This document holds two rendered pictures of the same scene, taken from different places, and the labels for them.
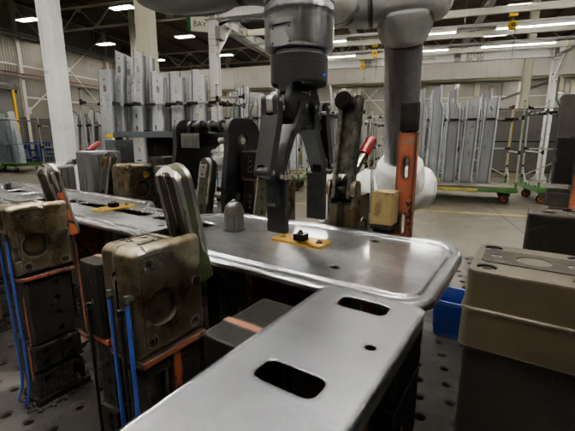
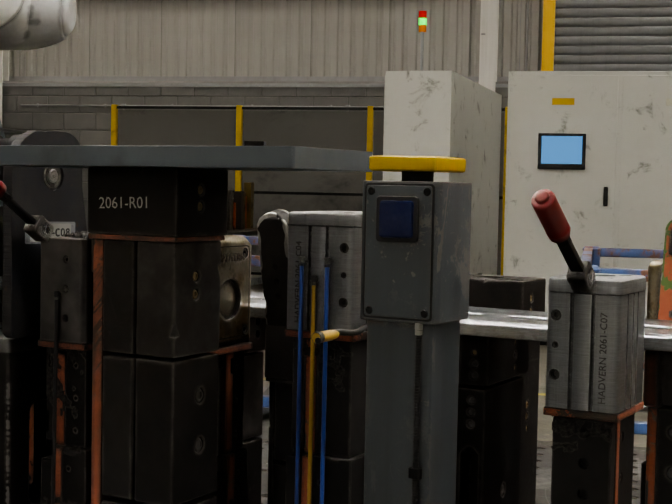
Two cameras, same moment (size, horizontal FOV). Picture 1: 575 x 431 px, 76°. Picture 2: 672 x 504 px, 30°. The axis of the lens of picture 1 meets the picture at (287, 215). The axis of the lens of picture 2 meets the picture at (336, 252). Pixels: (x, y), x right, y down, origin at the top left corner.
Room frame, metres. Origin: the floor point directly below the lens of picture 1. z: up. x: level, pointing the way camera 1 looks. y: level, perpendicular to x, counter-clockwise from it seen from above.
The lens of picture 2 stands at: (2.32, 0.45, 1.13)
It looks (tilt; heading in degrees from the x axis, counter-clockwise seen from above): 3 degrees down; 175
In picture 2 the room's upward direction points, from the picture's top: 1 degrees clockwise
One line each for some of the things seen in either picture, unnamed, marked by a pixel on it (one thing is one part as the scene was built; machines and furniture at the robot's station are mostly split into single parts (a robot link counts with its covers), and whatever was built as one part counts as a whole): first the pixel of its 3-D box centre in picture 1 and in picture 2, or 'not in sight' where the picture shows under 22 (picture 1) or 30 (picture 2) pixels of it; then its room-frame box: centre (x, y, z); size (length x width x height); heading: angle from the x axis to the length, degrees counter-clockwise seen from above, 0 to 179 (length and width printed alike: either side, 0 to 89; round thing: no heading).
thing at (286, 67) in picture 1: (299, 92); not in sight; (0.51, -0.02, 1.20); 0.08 x 0.07 x 0.09; 146
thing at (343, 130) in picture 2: not in sight; (302, 198); (-11.32, 1.16, 1.00); 4.54 x 0.14 x 2.00; 72
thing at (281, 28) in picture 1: (299, 33); not in sight; (0.51, -0.02, 1.28); 0.09 x 0.09 x 0.06
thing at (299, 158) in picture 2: (167, 134); (158, 158); (1.17, 0.38, 1.16); 0.37 x 0.14 x 0.02; 57
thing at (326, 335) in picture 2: not in sight; (347, 331); (1.17, 0.55, 1.00); 0.12 x 0.01 x 0.01; 147
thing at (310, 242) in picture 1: (300, 237); not in sight; (0.51, -0.02, 1.01); 0.08 x 0.04 x 0.01; 56
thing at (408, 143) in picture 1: (400, 258); not in sight; (0.58, -0.19, 0.95); 0.03 x 0.01 x 0.50; 57
